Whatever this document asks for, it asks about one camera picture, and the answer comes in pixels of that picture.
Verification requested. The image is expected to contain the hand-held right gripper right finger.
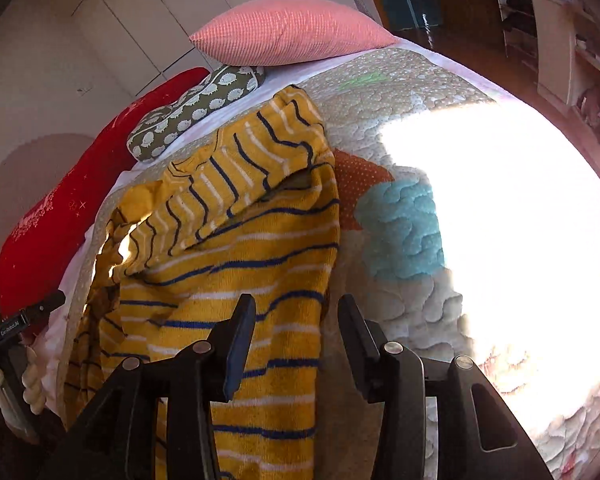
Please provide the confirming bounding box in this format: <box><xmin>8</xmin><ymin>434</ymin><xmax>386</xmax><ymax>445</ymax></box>
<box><xmin>337</xmin><ymin>294</ymin><xmax>556</xmax><ymax>480</ymax></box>

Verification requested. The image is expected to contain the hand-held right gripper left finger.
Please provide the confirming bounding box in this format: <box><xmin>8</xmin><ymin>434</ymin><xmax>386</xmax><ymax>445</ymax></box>
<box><xmin>37</xmin><ymin>293</ymin><xmax>257</xmax><ymax>480</ymax></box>

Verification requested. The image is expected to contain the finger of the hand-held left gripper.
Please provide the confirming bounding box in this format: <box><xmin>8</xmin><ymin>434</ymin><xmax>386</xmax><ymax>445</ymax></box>
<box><xmin>2</xmin><ymin>290</ymin><xmax>67</xmax><ymax>338</ymax></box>

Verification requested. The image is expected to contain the yellow striped baby garment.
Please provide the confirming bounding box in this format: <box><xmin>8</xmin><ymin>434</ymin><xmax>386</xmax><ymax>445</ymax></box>
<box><xmin>62</xmin><ymin>85</ymin><xmax>342</xmax><ymax>480</ymax></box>

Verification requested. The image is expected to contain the person's left hand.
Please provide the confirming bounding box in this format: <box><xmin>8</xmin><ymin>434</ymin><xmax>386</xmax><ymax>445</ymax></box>
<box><xmin>21</xmin><ymin>346</ymin><xmax>47</xmax><ymax>415</ymax></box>

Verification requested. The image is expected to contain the beige patchwork quilt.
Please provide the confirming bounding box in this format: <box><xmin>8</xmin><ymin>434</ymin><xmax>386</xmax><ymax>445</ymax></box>
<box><xmin>55</xmin><ymin>47</ymin><xmax>600</xmax><ymax>480</ymax></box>

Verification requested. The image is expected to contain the red long pillow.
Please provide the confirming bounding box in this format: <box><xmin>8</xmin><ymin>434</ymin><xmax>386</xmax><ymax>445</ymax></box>
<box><xmin>0</xmin><ymin>66</ymin><xmax>211</xmax><ymax>335</ymax></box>

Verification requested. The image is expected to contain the white bed sheet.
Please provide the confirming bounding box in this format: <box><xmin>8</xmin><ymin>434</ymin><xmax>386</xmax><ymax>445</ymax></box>
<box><xmin>30</xmin><ymin>35</ymin><xmax>511</xmax><ymax>411</ymax></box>

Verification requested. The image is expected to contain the olive hedgehog print pillow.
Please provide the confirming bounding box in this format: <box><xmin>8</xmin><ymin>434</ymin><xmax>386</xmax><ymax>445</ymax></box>
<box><xmin>126</xmin><ymin>64</ymin><xmax>266</xmax><ymax>163</ymax></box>

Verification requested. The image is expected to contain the pink ribbed pillow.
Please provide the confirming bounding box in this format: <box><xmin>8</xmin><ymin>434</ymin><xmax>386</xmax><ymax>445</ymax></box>
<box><xmin>188</xmin><ymin>0</ymin><xmax>401</xmax><ymax>67</ymax></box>

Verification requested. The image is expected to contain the white wardrobe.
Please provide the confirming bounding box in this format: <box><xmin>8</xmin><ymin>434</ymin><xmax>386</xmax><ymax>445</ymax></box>
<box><xmin>70</xmin><ymin>0</ymin><xmax>363</xmax><ymax>97</ymax></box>

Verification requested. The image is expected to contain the cream shelf unit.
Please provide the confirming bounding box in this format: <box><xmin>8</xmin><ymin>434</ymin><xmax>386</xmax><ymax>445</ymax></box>
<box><xmin>530</xmin><ymin>0</ymin><xmax>600</xmax><ymax>161</ymax></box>

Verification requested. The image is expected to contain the dark cluttered rack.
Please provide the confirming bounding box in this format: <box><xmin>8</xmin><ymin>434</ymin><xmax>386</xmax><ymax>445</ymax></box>
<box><xmin>485</xmin><ymin>0</ymin><xmax>548</xmax><ymax>61</ymax></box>

